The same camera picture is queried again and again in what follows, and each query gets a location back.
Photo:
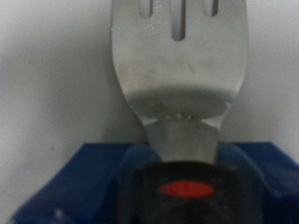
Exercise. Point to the silver toaster oven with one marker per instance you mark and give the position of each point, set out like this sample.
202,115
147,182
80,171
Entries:
46,77

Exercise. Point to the spatula with blue grip block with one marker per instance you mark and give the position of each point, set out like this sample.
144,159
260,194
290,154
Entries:
180,77

